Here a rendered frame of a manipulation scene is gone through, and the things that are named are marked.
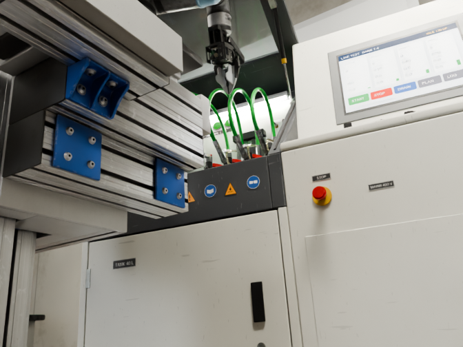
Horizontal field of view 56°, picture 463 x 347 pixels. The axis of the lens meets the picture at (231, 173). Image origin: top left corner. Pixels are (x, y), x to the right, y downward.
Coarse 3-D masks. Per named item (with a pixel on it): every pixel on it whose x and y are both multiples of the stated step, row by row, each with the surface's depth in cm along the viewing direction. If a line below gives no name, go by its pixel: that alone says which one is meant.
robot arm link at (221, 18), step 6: (216, 12) 139; (222, 12) 139; (210, 18) 140; (216, 18) 139; (222, 18) 139; (228, 18) 141; (210, 24) 140; (216, 24) 139; (222, 24) 139; (228, 24) 140
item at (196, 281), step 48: (144, 240) 133; (192, 240) 127; (240, 240) 120; (96, 288) 135; (144, 288) 128; (192, 288) 122; (240, 288) 116; (96, 336) 130; (144, 336) 124; (192, 336) 118; (240, 336) 113; (288, 336) 108
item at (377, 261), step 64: (448, 0) 154; (320, 64) 163; (320, 128) 148; (448, 128) 107; (384, 192) 109; (448, 192) 103; (320, 256) 110; (384, 256) 104; (448, 256) 99; (320, 320) 106; (384, 320) 100; (448, 320) 95
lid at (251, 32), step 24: (240, 0) 170; (264, 0) 167; (168, 24) 181; (192, 24) 180; (240, 24) 177; (264, 24) 175; (288, 24) 172; (192, 48) 187; (240, 48) 184; (264, 48) 182; (288, 48) 179; (192, 72) 195; (240, 72) 190; (264, 72) 188; (288, 72) 186; (216, 96) 200; (240, 96) 198
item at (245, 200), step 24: (216, 168) 130; (240, 168) 127; (264, 168) 124; (216, 192) 128; (240, 192) 125; (264, 192) 122; (144, 216) 136; (168, 216) 132; (192, 216) 129; (216, 216) 126; (96, 240) 142
